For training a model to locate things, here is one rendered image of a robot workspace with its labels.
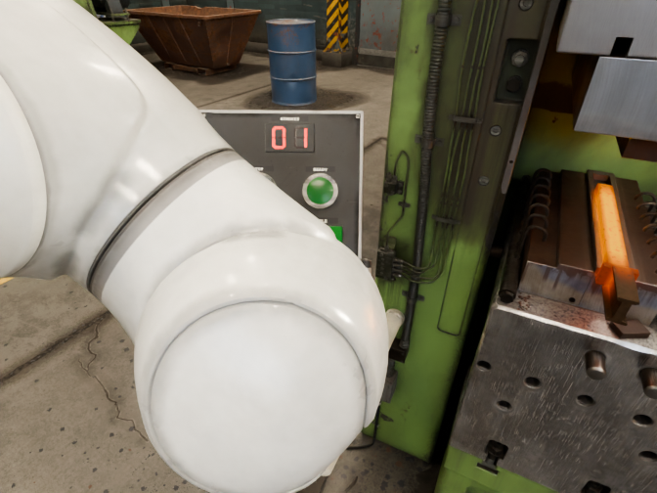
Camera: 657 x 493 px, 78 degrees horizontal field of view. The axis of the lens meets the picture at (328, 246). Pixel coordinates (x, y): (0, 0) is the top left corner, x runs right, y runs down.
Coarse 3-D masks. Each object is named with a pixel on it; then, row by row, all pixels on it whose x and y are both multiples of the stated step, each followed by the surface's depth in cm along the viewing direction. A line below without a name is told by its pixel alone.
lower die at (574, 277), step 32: (544, 192) 89; (576, 192) 87; (544, 224) 78; (576, 224) 76; (640, 224) 76; (544, 256) 69; (576, 256) 68; (640, 256) 67; (544, 288) 70; (576, 288) 67; (640, 288) 62; (640, 320) 65
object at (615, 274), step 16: (608, 192) 83; (608, 208) 78; (608, 224) 73; (608, 240) 69; (608, 256) 65; (624, 256) 65; (608, 272) 62; (624, 272) 60; (608, 288) 62; (624, 288) 57; (608, 304) 59; (624, 304) 55; (608, 320) 57; (624, 320) 57
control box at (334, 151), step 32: (224, 128) 65; (256, 128) 65; (288, 128) 65; (320, 128) 65; (352, 128) 65; (256, 160) 66; (288, 160) 66; (320, 160) 66; (352, 160) 66; (288, 192) 66; (352, 192) 66; (352, 224) 66
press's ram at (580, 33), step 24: (576, 0) 49; (600, 0) 48; (624, 0) 47; (648, 0) 46; (576, 24) 50; (600, 24) 49; (624, 24) 48; (648, 24) 47; (576, 48) 51; (600, 48) 50; (624, 48) 52; (648, 48) 48
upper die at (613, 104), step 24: (576, 72) 75; (600, 72) 51; (624, 72) 50; (648, 72) 49; (576, 96) 64; (600, 96) 52; (624, 96) 51; (648, 96) 50; (576, 120) 55; (600, 120) 54; (624, 120) 52; (648, 120) 51
